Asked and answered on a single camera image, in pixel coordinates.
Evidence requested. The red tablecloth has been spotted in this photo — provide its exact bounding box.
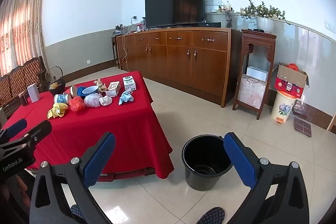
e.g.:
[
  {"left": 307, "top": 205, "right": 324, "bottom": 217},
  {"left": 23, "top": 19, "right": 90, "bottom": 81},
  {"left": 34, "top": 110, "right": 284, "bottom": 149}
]
[{"left": 0, "top": 71, "right": 175, "bottom": 182}]

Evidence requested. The floral lidded waste bin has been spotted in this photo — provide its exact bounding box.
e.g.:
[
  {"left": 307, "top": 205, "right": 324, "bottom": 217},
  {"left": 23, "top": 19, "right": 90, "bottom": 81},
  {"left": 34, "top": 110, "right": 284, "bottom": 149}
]
[{"left": 271, "top": 89, "right": 295, "bottom": 124}]

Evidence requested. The black plastic bucket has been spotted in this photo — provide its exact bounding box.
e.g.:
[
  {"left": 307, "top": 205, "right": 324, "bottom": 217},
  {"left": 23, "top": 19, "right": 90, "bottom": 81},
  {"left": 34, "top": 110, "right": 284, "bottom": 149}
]
[{"left": 182, "top": 134, "right": 234, "bottom": 191}]

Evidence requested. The glass vase with sticks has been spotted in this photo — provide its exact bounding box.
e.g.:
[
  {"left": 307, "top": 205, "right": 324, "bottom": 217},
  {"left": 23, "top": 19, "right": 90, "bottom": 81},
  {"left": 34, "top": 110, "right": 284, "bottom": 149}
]
[{"left": 225, "top": 9, "right": 235, "bottom": 29}]

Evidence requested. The dark brown cup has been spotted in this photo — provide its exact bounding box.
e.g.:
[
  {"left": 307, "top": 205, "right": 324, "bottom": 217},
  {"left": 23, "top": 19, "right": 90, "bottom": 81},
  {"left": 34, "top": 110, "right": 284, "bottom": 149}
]
[{"left": 18, "top": 91, "right": 29, "bottom": 107}]

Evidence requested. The red plastic bag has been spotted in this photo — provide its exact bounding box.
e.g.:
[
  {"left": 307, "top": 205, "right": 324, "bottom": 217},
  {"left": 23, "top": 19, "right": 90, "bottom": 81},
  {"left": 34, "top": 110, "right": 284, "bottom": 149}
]
[{"left": 68, "top": 96, "right": 86, "bottom": 112}]

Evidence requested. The blue plastic cup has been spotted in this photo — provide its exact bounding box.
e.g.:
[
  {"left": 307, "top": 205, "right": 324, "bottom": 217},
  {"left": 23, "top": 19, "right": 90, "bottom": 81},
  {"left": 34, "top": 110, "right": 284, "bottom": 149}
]
[{"left": 81, "top": 85, "right": 100, "bottom": 97}]

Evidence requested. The pink gift bag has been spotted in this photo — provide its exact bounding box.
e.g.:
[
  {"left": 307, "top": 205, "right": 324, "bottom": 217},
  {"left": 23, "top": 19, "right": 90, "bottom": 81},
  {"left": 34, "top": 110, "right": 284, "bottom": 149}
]
[{"left": 240, "top": 74, "right": 267, "bottom": 110}]

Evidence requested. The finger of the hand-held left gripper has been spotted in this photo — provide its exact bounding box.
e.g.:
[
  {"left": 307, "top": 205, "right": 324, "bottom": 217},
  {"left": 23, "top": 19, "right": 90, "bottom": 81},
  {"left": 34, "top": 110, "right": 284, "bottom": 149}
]
[
  {"left": 0, "top": 119, "right": 28, "bottom": 145},
  {"left": 0, "top": 120, "right": 52, "bottom": 154}
]

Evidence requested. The blue patterned paper cup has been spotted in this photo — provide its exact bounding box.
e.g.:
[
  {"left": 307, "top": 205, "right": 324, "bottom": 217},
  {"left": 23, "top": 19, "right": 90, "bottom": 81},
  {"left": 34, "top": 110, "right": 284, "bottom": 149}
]
[{"left": 54, "top": 94, "right": 70, "bottom": 105}]

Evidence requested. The green and white milk carton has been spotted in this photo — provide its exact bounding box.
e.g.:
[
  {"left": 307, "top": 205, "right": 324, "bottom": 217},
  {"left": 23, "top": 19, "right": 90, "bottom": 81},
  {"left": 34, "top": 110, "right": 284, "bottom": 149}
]
[{"left": 122, "top": 76, "right": 138, "bottom": 92}]

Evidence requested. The black iron teapot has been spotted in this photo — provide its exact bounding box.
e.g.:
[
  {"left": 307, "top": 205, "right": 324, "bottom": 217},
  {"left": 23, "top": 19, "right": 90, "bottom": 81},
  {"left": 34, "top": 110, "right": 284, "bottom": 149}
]
[{"left": 45, "top": 66, "right": 66, "bottom": 95}]

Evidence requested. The wooden bench sofa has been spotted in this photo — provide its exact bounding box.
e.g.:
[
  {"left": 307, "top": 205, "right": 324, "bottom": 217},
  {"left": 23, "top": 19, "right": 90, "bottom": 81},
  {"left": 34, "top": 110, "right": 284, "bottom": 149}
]
[{"left": 0, "top": 56, "right": 48, "bottom": 119}]

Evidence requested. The white flat box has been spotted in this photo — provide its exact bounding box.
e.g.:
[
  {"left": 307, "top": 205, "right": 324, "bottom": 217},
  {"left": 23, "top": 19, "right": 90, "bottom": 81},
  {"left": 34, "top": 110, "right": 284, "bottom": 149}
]
[{"left": 246, "top": 66, "right": 269, "bottom": 82}]

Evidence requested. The black flat television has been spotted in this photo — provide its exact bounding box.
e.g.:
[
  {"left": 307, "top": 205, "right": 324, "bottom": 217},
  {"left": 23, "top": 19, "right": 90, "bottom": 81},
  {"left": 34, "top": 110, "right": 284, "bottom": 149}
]
[{"left": 144, "top": 0, "right": 205, "bottom": 29}]

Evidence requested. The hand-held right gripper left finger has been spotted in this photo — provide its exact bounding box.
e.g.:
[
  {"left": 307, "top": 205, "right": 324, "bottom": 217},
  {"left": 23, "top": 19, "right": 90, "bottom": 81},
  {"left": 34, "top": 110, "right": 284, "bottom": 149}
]
[{"left": 29, "top": 132, "right": 116, "bottom": 224}]

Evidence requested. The carved wooden plant stand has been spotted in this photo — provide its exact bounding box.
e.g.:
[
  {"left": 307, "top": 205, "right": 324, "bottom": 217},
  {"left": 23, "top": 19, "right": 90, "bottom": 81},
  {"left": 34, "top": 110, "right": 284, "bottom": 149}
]
[{"left": 232, "top": 29, "right": 278, "bottom": 120}]

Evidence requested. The pale grey canister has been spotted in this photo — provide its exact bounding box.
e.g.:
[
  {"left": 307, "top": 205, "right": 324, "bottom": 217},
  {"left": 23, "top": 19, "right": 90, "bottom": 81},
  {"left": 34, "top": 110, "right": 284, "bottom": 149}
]
[{"left": 27, "top": 83, "right": 40, "bottom": 103}]

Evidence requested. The crumpled brown paper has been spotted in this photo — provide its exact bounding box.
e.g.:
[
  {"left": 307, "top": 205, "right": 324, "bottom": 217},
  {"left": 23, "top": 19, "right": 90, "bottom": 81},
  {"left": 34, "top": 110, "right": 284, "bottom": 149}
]
[{"left": 94, "top": 79, "right": 107, "bottom": 93}]

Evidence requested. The leafy plant in white pot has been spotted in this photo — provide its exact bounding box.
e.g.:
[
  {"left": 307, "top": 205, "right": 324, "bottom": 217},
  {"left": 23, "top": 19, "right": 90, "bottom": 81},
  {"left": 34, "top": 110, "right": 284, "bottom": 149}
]
[{"left": 240, "top": 0, "right": 291, "bottom": 33}]

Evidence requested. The patterned beige curtain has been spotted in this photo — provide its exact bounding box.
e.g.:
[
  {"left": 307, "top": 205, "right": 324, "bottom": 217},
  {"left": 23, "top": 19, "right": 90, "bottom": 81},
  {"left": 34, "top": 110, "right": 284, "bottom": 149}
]
[{"left": 0, "top": 0, "right": 47, "bottom": 77}]

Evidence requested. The long wooden sideboard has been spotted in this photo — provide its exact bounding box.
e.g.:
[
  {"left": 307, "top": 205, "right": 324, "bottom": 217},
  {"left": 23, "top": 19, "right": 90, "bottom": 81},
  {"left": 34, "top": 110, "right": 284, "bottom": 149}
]
[{"left": 116, "top": 27, "right": 242, "bottom": 108}]

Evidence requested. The blue face mask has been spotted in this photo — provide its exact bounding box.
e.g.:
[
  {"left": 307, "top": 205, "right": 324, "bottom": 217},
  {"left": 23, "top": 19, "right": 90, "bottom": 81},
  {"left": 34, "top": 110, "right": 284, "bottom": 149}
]
[{"left": 118, "top": 91, "right": 135, "bottom": 105}]

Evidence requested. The blue patterned slipper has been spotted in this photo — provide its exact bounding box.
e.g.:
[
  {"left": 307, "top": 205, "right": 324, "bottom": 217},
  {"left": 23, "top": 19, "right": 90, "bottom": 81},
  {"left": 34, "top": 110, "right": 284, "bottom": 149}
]
[
  {"left": 70, "top": 204, "right": 88, "bottom": 220},
  {"left": 195, "top": 207, "right": 226, "bottom": 224}
]

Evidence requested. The red cardboard box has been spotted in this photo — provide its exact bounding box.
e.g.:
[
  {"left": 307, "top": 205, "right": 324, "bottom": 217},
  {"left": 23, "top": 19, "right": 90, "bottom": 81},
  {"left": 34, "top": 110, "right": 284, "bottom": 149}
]
[{"left": 272, "top": 62, "right": 310, "bottom": 98}]

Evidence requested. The red and white milk carton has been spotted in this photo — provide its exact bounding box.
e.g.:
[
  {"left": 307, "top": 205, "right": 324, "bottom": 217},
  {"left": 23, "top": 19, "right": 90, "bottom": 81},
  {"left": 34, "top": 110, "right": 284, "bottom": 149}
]
[{"left": 105, "top": 81, "right": 121, "bottom": 97}]

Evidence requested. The clear plastic bag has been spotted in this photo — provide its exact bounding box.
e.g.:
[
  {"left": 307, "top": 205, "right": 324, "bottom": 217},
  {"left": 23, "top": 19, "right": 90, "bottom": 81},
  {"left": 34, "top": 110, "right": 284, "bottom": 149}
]
[{"left": 84, "top": 93, "right": 102, "bottom": 108}]

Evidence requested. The yellow cloth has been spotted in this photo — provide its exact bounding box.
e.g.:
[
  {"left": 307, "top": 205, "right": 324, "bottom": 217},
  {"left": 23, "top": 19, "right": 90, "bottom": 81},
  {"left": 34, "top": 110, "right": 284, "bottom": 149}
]
[{"left": 47, "top": 102, "right": 69, "bottom": 119}]

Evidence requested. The row of small bottles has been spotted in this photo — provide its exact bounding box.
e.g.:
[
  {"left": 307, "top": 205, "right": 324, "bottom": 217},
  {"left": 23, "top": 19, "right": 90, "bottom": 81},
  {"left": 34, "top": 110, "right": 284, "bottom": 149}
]
[{"left": 218, "top": 1, "right": 234, "bottom": 12}]

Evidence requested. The dark floor scale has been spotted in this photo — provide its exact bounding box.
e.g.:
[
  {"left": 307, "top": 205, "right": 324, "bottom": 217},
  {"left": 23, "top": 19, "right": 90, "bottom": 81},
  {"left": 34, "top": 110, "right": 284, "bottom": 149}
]
[{"left": 294, "top": 117, "right": 312, "bottom": 138}]

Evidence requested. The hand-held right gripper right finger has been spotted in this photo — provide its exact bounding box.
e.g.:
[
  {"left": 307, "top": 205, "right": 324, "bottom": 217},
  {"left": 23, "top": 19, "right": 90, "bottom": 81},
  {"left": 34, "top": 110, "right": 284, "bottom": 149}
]
[{"left": 223, "top": 132, "right": 312, "bottom": 224}]

